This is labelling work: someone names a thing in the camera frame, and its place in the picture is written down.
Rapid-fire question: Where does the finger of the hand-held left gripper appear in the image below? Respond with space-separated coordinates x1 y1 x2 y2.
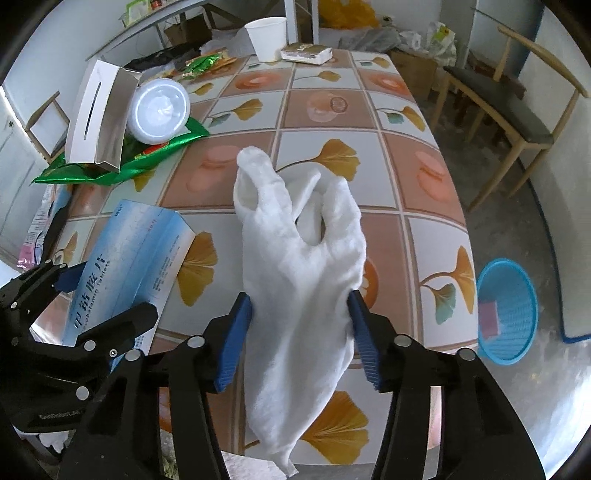
32 302 160 366
0 261 88 324

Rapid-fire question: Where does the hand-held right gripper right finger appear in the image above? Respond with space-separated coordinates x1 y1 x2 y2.
347 291 546 480

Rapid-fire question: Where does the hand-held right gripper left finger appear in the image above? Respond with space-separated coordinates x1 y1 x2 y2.
60 293 253 480

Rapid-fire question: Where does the light blue medicine box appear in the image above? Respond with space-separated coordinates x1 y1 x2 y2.
59 198 197 356

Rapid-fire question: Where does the white cloth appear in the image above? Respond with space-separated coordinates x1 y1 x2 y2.
233 145 369 477

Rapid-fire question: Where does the pink tissue packet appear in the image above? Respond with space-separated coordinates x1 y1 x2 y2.
480 299 500 340

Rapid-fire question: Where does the blue plastic basket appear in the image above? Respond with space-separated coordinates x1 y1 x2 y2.
475 257 539 366

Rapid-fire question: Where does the silver white carton box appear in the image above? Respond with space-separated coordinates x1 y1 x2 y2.
64 59 144 174

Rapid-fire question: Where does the large green snack packet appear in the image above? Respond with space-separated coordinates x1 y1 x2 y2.
31 115 211 186

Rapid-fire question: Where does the pink orange snack packet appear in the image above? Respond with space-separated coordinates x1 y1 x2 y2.
16 185 72 269

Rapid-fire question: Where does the white door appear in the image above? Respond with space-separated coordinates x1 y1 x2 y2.
0 88 35 264

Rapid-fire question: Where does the white paper sheet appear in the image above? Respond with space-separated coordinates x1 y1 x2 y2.
222 452 278 480

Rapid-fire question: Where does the wooden chair dark seat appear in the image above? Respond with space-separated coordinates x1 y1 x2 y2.
24 91 71 163
443 23 589 214

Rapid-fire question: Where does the white bottle red cap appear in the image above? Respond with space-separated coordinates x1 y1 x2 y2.
127 78 191 144

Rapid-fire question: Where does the ginkgo print tablecloth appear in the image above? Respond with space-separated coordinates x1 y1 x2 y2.
28 48 478 467

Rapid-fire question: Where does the black cloth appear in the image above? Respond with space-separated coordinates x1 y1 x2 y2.
124 44 199 70

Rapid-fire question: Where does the small green snack packet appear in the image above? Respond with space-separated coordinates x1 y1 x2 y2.
181 52 223 78

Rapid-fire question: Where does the cardboard box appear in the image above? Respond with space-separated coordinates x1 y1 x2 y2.
390 50 438 100
164 16 214 46

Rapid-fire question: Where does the light green packet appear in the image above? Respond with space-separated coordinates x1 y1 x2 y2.
121 0 151 24

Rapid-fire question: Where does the white sack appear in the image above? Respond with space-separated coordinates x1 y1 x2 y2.
201 28 252 58

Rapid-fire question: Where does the white mattress blue edge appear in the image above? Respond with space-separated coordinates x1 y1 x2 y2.
522 0 591 344

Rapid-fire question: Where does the small brown white box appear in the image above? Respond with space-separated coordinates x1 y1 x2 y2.
280 42 333 65

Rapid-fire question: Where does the grey cloth pile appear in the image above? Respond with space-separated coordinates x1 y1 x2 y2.
339 27 402 51

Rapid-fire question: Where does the white paper cup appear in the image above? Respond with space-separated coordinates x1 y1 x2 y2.
244 17 288 63

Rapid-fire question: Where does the white plastic bag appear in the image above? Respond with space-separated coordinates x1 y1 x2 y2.
402 21 458 68

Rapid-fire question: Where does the yellow plastic bag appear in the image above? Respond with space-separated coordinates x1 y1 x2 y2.
318 0 380 29

